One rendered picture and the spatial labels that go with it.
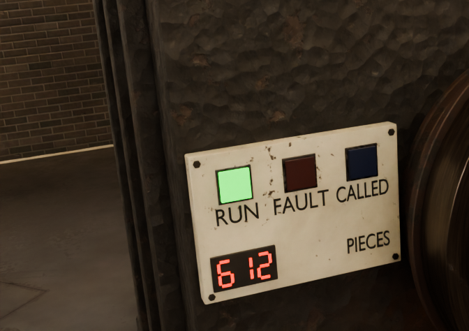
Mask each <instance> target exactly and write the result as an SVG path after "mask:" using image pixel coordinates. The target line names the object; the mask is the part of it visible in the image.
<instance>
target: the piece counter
mask: <svg viewBox="0 0 469 331"><path fill-rule="evenodd" d="M267 254H268V251H266V252H262V253H259V256H263V255H267ZM268 256H269V263H267V264H263V265H260V267H267V266H269V264H270V263H272V261H271V254H268ZM229 262H230V261H229V260H223V261H220V264H223V263H229ZM249 265H250V267H252V266H253V262H252V258H249ZM217 270H218V274H220V273H221V267H220V265H217ZM250 272H251V279H254V276H253V270H250ZM229 274H230V272H224V273H221V276H225V275H229ZM230 275H231V282H232V283H234V282H235V280H234V274H230ZM258 277H261V273H260V268H258ZM266 278H270V275H266V276H263V277H261V279H266ZM218 282H219V286H222V287H223V288H225V287H229V286H232V283H231V284H225V285H222V279H221V277H218Z"/></svg>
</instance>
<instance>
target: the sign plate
mask: <svg viewBox="0 0 469 331"><path fill-rule="evenodd" d="M371 146H375V148H376V166H377V175H371V176H368V177H360V178H357V179H349V167H348V150H351V149H359V148H363V147H371ZM310 156H314V162H315V183H316V186H311V187H307V188H303V189H296V190H291V191H288V190H287V184H286V174H285V161H289V160H293V159H301V158H306V157H310ZM185 163H186V174H187V180H188V192H189V198H190V204H191V216H192V222H193V233H194V240H195V251H196V257H197V263H198V274H199V281H200V292H201V298H202V300H203V302H204V303H205V304H211V303H215V302H220V301H224V300H229V299H233V298H236V297H242V296H246V295H251V294H255V293H261V292H264V291H268V290H274V289H277V288H282V287H286V286H291V285H295V284H300V283H304V282H307V281H313V280H317V279H323V278H326V277H332V276H335V275H339V274H345V273H348V272H354V271H357V270H363V269H366V268H370V267H375V266H379V265H384V264H388V263H394V262H397V261H400V260H401V244H400V221H399V178H398V156H397V134H396V124H394V123H391V122H381V123H377V124H368V125H363V126H356V127H351V128H342V129H338V130H333V131H325V132H320V133H312V134H307V135H299V136H295V137H290V138H281V139H277V140H268V141H264V142H256V143H251V144H246V145H238V146H234V147H225V148H220V149H213V150H207V151H203V152H195V153H190V154H185ZM240 168H249V173H250V181H251V196H252V197H251V198H247V199H243V200H236V201H231V202H227V203H222V202H221V193H220V186H219V179H218V173H219V172H224V171H229V170H236V169H240ZM266 251H268V254H271V261H272V263H270V264H269V266H267V267H260V265H263V264H267V263H269V256H268V254H267V255H263V256H259V253H262V252H266ZM249 258H252V262H253V266H252V267H250V265H249ZM223 260H229V261H230V262H229V263H223V264H220V261H223ZM217 265H220V267H221V273H224V272H230V274H234V283H232V282H231V275H230V274H229V275H225V276H221V273H220V274H218V270H217ZM258 268H260V273H261V277H263V276H266V275H270V278H266V279H261V277H258ZM250 270H253V276H254V279H251V272H250ZM218 277H221V279H222V285H225V284H231V283H232V286H229V287H225V288H223V287H222V286H219V282H218Z"/></svg>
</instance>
